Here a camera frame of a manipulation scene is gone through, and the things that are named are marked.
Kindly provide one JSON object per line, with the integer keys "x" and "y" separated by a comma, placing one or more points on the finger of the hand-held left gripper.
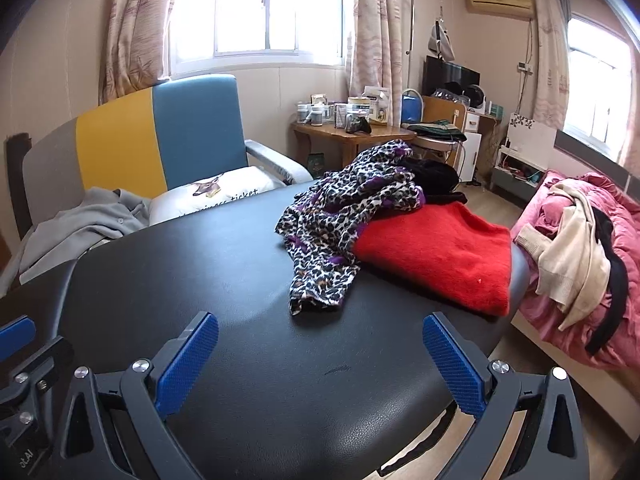
{"x": 40, "y": 365}
{"x": 15, "y": 334}

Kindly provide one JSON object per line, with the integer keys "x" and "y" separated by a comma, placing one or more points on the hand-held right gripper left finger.
{"x": 187, "y": 360}

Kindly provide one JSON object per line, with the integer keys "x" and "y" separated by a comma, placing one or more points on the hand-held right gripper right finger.
{"x": 452, "y": 365}

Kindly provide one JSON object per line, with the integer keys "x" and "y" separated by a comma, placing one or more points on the leopard print purple flowered garment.
{"x": 325, "y": 220}

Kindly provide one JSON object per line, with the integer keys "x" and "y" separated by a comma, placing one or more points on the red fluffy sweater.
{"x": 440, "y": 255}

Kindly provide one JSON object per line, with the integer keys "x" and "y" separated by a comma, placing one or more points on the grey garment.
{"x": 75, "y": 230}

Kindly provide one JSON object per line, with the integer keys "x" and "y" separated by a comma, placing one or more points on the cream garment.
{"x": 575, "y": 250}

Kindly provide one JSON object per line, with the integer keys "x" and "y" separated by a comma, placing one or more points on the white printed pillow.
{"x": 235, "y": 185}

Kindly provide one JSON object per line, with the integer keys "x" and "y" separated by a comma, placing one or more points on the black long garment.
{"x": 617, "y": 280}

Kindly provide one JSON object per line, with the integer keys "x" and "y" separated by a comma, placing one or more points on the black velvet garment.
{"x": 435, "y": 177}

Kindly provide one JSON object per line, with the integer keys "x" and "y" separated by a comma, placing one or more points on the grey low shelf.
{"x": 515, "y": 180}

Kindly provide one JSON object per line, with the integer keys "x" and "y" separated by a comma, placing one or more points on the white cabinet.
{"x": 472, "y": 145}

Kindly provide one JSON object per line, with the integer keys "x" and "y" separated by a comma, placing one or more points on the green packet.
{"x": 316, "y": 165}

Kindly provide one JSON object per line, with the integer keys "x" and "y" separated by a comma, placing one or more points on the pink quilt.
{"x": 620, "y": 200}

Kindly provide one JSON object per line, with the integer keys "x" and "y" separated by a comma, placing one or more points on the grey yellow blue sofa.
{"x": 200, "y": 125}

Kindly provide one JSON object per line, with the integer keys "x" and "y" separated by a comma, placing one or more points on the green striped cloth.
{"x": 435, "y": 128}

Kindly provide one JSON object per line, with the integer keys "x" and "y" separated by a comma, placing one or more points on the white leaf print board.
{"x": 532, "y": 132}

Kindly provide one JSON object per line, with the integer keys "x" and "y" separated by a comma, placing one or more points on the wooden chair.
{"x": 442, "y": 110}

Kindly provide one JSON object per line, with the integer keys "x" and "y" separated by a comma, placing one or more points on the black game controller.
{"x": 357, "y": 127}

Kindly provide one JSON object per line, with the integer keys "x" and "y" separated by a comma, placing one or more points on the blue round appliance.
{"x": 412, "y": 107}

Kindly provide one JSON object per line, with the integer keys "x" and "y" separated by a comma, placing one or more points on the wooden side table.
{"x": 330, "y": 132}

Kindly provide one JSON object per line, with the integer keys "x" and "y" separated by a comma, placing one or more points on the small white fan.
{"x": 474, "y": 99}

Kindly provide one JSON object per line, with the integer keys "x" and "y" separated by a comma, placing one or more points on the white canister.
{"x": 359, "y": 107}

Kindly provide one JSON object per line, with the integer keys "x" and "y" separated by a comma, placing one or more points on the black monitor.
{"x": 440, "y": 77}

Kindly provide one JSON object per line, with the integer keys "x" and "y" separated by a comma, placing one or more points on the small window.
{"x": 595, "y": 85}

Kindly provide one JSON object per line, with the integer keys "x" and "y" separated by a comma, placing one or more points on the white hanging bag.
{"x": 445, "y": 42}

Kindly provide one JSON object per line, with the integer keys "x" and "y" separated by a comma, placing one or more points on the metal floor lamp pole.
{"x": 411, "y": 35}

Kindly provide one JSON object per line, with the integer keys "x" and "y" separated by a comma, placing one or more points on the large window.
{"x": 260, "y": 10}

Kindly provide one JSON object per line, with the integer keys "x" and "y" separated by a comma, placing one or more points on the cream air conditioner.
{"x": 497, "y": 4}

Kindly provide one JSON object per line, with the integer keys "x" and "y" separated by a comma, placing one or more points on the bed frame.
{"x": 590, "y": 152}

